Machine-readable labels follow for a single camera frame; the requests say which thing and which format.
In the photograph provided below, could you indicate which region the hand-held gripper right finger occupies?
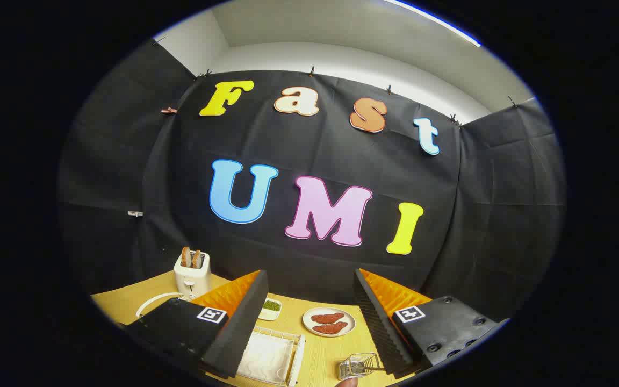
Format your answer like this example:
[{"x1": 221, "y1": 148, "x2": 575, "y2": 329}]
[{"x1": 353, "y1": 268, "x2": 510, "y2": 377}]

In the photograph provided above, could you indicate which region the white toaster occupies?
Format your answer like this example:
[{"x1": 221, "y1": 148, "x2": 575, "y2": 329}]
[{"x1": 174, "y1": 251, "x2": 212, "y2": 299}]

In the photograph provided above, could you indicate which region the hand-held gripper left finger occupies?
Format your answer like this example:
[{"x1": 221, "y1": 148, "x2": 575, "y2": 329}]
[{"x1": 121, "y1": 270, "x2": 270, "y2": 380}]

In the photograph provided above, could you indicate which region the beige round plate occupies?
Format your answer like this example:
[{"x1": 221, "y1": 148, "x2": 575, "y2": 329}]
[{"x1": 303, "y1": 306, "x2": 356, "y2": 338}]

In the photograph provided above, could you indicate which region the white sectioned bean tray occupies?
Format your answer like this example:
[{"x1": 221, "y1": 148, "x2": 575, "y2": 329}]
[{"x1": 258, "y1": 298, "x2": 283, "y2": 321}]

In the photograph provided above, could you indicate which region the metal wire basket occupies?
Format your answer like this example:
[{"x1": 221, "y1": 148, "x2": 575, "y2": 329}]
[{"x1": 338, "y1": 353, "x2": 379, "y2": 381}]

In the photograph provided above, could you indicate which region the white wire dish rack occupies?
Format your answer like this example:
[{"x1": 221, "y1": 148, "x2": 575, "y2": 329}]
[{"x1": 135, "y1": 292, "x2": 306, "y2": 387}]

